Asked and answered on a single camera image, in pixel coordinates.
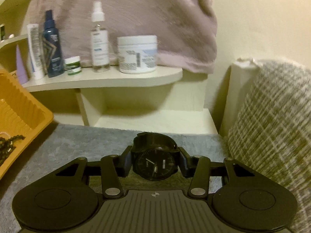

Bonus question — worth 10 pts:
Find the white cream jar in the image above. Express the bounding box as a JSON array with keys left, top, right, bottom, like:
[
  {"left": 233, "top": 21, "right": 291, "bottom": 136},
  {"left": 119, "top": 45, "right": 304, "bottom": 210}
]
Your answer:
[{"left": 117, "top": 35, "right": 158, "bottom": 74}]

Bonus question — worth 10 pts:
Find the lilac tube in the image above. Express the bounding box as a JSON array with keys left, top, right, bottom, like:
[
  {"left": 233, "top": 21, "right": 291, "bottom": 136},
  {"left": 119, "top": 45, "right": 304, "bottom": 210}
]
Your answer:
[{"left": 16, "top": 45, "right": 28, "bottom": 85}]

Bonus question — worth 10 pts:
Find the black white standing tube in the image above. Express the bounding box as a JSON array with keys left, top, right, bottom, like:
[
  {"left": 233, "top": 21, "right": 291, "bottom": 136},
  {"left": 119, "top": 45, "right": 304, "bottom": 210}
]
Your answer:
[{"left": 0, "top": 24, "right": 6, "bottom": 41}]

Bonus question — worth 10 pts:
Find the dark green bead necklace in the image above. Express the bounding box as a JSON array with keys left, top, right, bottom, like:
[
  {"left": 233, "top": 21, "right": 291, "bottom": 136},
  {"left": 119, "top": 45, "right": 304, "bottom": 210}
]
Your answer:
[{"left": 0, "top": 134, "right": 26, "bottom": 167}]

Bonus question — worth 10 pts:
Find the white pillow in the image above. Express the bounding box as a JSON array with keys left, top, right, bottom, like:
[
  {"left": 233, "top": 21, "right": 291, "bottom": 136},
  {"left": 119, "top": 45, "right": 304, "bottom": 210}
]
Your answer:
[{"left": 218, "top": 56, "right": 292, "bottom": 136}]

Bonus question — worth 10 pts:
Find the grey fluffy mat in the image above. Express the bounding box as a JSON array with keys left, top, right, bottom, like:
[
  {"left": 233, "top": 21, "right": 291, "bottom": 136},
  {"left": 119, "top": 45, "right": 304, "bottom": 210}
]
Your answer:
[{"left": 1, "top": 123, "right": 229, "bottom": 232}]

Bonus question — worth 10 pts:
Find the orange plastic tray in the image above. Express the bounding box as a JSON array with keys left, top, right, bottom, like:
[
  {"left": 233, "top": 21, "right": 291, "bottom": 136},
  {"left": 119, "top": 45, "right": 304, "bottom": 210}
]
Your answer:
[{"left": 1, "top": 70, "right": 54, "bottom": 177}]

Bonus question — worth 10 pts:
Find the clear spray bottle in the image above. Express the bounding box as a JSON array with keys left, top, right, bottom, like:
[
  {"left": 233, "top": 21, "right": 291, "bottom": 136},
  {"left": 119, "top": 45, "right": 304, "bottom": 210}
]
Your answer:
[{"left": 91, "top": 1, "right": 110, "bottom": 73}]

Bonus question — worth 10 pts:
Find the cream wooden shelf unit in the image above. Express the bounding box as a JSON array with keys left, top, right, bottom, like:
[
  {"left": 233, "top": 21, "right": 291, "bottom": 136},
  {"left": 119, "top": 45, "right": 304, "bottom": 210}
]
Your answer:
[{"left": 1, "top": 0, "right": 217, "bottom": 134}]

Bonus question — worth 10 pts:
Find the pink hanging towel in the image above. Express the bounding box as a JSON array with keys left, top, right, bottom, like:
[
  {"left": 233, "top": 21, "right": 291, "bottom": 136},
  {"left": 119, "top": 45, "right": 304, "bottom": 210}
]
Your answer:
[{"left": 28, "top": 0, "right": 217, "bottom": 74}]

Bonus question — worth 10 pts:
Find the small green lid jar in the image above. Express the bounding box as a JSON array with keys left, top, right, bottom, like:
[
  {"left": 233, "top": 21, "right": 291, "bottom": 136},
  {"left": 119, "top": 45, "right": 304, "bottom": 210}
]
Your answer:
[{"left": 64, "top": 56, "right": 82, "bottom": 75}]

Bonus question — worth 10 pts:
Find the white blue tube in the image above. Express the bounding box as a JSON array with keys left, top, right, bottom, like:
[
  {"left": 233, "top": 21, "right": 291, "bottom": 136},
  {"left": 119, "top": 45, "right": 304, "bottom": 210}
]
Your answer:
[{"left": 27, "top": 24, "right": 46, "bottom": 80}]

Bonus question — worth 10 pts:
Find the black wrist watch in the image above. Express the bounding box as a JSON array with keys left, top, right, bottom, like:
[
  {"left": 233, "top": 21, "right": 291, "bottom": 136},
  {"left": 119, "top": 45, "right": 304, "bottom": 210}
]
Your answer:
[{"left": 131, "top": 132, "right": 180, "bottom": 181}]

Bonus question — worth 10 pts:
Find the dark blue spray bottle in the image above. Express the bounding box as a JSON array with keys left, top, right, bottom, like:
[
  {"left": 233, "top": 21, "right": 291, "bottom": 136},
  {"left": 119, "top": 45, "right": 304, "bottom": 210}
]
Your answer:
[{"left": 42, "top": 10, "right": 65, "bottom": 78}]

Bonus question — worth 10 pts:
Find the grey plaid pillow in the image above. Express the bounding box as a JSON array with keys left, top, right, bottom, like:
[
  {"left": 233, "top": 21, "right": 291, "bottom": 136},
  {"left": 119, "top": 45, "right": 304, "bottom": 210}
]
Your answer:
[{"left": 226, "top": 62, "right": 310, "bottom": 232}]

